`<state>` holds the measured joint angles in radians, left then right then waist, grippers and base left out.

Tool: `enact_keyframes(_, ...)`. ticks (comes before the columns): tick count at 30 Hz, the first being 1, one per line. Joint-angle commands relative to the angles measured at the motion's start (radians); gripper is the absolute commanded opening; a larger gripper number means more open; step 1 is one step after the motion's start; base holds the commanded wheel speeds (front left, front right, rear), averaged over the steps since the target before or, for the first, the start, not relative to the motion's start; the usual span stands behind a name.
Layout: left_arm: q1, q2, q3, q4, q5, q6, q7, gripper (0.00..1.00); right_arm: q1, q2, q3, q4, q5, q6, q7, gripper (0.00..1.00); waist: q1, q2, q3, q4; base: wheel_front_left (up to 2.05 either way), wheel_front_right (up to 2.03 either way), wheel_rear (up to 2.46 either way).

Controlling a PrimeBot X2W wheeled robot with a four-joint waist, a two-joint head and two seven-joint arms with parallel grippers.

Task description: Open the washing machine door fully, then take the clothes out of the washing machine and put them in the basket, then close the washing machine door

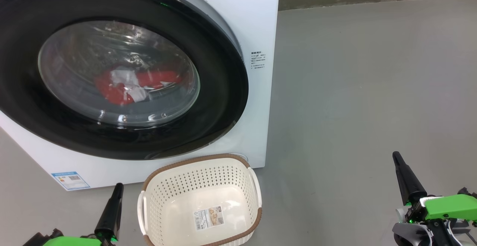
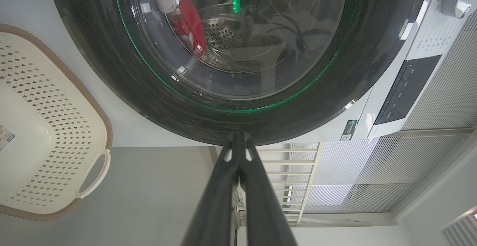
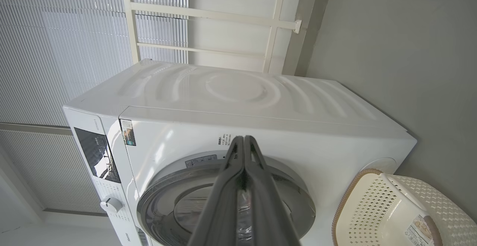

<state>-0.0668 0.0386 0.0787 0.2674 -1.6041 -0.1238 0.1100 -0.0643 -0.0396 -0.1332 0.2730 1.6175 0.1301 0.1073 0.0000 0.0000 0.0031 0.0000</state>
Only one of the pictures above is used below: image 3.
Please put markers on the cream perforated laundry basket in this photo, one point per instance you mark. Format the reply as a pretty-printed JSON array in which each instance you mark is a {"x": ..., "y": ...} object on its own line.
[{"x": 376, "y": 216}]

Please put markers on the blue energy sticker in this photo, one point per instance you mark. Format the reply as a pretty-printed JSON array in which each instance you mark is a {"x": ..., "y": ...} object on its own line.
[{"x": 128, "y": 132}]

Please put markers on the white product label sticker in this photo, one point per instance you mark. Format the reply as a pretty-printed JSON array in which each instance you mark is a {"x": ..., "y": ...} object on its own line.
[{"x": 419, "y": 233}]

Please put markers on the round white filter cover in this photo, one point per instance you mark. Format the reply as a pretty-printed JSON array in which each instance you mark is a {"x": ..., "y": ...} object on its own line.
[{"x": 380, "y": 164}]

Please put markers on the white metal rack frame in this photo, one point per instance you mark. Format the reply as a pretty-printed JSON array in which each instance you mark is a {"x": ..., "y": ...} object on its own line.
[{"x": 208, "y": 14}]

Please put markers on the white front-load washing machine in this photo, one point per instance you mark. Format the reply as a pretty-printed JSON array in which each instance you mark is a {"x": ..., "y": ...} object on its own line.
[{"x": 231, "y": 89}]

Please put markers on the black glossy display panel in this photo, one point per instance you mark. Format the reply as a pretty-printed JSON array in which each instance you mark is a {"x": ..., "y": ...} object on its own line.
[{"x": 97, "y": 154}]

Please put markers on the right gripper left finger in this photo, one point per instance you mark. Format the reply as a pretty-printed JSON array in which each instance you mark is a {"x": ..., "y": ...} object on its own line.
[{"x": 220, "y": 208}]

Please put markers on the black printed text label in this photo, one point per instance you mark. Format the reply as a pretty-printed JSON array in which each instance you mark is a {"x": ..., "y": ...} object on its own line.
[{"x": 224, "y": 141}]

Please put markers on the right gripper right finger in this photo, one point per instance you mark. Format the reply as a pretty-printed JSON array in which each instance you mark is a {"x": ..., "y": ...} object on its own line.
[{"x": 266, "y": 208}]

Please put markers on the round dark glass washer door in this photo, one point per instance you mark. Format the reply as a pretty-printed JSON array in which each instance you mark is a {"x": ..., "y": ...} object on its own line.
[{"x": 179, "y": 201}]

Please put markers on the grey ribbed wall panel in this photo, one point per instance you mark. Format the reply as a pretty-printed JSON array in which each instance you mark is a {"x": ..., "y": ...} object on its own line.
[{"x": 48, "y": 167}]

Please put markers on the white slatted window blind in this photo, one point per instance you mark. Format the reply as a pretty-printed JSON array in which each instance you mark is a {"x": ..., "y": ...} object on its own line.
[{"x": 56, "y": 52}]

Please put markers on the white control knob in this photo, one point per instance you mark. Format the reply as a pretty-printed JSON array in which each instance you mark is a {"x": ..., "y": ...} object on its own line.
[{"x": 111, "y": 205}]

